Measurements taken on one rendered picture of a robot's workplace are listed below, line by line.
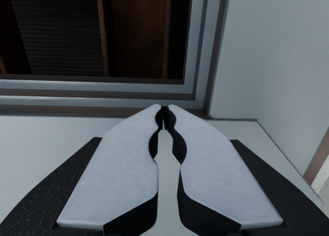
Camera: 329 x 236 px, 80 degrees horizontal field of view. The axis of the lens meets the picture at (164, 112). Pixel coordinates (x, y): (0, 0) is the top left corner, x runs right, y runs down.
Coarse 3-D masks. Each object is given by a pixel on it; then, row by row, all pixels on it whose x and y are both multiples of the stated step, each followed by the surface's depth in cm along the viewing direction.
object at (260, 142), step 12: (252, 132) 14; (264, 132) 14; (252, 144) 15; (264, 144) 15; (276, 144) 15; (264, 156) 15; (276, 156) 15; (276, 168) 16; (288, 168) 16; (300, 180) 17
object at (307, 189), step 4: (304, 184) 17; (308, 184) 17; (304, 188) 17; (308, 188) 17; (304, 192) 17; (308, 192) 17; (312, 192) 17; (308, 196) 18; (312, 196) 18; (316, 196) 18; (312, 200) 18; (316, 200) 18; (320, 200) 18; (316, 204) 18; (320, 204) 18
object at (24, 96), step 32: (192, 0) 12; (224, 0) 11; (192, 32) 13; (192, 64) 14; (0, 96) 14; (32, 96) 14; (64, 96) 14; (96, 96) 14; (128, 96) 14; (160, 96) 15; (192, 96) 15
